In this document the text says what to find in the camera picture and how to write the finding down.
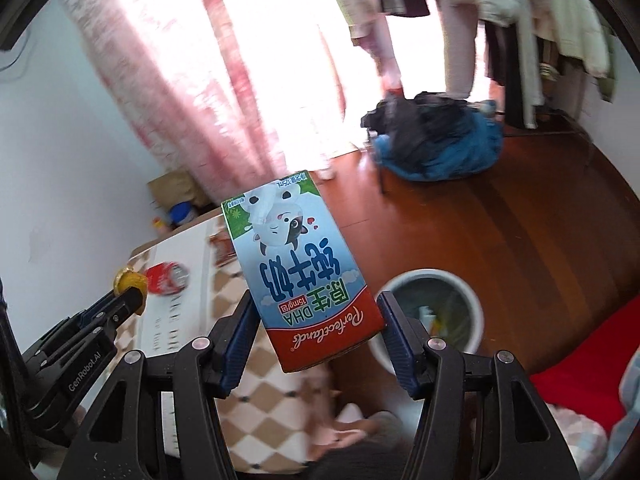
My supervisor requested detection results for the white round trash bin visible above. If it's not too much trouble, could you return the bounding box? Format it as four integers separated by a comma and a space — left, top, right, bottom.
378, 269, 485, 354

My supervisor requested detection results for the checkered tablecloth on table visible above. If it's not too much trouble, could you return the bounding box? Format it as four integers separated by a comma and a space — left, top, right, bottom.
116, 214, 356, 477

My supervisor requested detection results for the cardboard box in corner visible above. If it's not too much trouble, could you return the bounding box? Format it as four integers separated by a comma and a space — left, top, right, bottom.
148, 170, 210, 210

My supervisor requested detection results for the grey fuzzy slipper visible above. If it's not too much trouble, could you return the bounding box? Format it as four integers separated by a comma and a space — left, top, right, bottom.
333, 403, 404, 450

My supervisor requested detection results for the pink floral curtain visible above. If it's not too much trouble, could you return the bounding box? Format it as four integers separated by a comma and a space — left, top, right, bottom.
62, 0, 346, 202

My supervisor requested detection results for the pastel checkered pillow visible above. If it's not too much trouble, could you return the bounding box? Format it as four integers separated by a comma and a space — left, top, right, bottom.
548, 404, 608, 479

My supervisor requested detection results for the red blanket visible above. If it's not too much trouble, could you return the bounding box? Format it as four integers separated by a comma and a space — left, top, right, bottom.
529, 298, 639, 432

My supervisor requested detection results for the gold foil wrapper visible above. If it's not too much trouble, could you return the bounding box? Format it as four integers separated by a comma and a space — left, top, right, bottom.
113, 266, 149, 316

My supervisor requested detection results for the blue milk carton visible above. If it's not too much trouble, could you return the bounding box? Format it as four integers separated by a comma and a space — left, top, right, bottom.
221, 171, 385, 373

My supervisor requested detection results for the blue clothes pile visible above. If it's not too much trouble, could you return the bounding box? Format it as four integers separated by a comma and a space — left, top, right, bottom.
360, 92, 503, 182

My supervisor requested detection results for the hanging clothes rack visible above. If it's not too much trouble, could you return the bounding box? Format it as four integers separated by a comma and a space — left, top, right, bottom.
336, 0, 615, 129

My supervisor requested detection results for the red cola can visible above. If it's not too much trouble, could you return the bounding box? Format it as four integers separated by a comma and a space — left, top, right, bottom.
145, 261, 190, 296

